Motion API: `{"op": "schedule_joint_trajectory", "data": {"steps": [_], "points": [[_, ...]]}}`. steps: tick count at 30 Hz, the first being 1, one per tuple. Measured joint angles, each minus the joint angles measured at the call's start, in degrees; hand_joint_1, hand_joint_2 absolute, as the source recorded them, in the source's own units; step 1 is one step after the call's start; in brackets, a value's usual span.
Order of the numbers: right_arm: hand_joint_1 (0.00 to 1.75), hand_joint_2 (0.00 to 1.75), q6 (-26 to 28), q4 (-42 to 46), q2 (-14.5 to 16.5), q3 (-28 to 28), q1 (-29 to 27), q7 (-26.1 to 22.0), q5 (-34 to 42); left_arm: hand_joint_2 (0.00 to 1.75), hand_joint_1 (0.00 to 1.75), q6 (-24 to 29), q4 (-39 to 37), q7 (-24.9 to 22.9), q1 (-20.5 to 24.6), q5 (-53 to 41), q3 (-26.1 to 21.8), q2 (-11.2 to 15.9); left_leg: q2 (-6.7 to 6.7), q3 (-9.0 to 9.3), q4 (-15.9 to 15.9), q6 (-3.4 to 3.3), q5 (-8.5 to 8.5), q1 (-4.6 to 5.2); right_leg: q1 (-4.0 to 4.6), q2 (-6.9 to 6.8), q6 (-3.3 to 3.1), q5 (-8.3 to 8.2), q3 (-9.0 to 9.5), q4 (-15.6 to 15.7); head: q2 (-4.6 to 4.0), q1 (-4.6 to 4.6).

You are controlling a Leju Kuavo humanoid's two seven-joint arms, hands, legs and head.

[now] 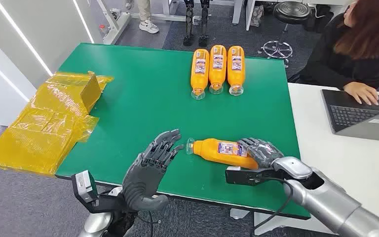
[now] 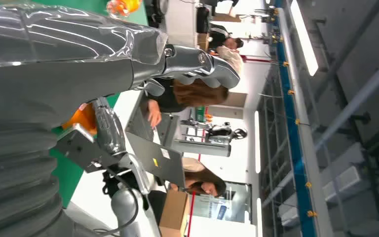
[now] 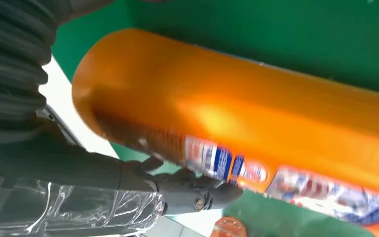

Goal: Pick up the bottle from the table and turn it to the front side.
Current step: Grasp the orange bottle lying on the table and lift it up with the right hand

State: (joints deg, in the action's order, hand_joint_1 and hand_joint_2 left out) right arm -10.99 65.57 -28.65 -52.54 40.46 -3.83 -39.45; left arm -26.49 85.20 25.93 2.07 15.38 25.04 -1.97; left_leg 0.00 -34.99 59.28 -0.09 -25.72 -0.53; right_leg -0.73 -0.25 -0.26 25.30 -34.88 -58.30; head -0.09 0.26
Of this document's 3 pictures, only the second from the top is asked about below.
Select grey laptop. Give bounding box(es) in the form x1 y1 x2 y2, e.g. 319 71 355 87
125 95 186 189

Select green table mat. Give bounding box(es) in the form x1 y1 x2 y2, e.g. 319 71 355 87
32 0 149 209

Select person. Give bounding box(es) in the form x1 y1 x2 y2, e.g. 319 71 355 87
169 157 227 198
208 23 244 50
146 78 229 129
215 45 244 75

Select brown cardboard box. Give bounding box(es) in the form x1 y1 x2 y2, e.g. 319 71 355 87
158 190 190 237

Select black and white robot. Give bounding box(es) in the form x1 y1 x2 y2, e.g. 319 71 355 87
180 119 248 146

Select blue ceiling beam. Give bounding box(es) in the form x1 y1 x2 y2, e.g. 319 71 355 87
273 0 318 237

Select long white ceiling light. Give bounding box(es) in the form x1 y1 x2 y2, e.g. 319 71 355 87
289 0 319 77

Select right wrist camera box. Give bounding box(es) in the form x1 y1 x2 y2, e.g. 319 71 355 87
54 123 119 173

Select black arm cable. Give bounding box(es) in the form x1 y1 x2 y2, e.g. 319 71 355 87
94 166 140 237

